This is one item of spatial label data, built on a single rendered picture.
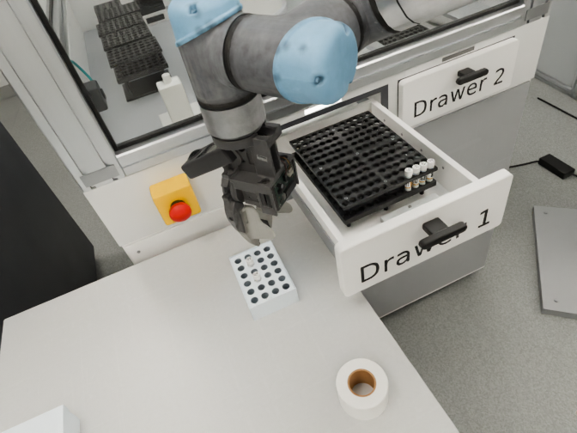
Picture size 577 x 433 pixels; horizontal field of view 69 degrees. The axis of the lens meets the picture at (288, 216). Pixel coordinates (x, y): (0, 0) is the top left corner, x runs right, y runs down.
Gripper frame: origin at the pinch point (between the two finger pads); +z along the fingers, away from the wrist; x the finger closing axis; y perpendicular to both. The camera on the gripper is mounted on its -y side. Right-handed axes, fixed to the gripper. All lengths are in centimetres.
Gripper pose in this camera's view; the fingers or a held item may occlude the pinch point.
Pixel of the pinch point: (258, 229)
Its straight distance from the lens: 67.7
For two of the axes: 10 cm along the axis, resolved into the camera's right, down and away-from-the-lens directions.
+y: 8.8, 2.1, -4.2
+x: 4.4, -6.8, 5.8
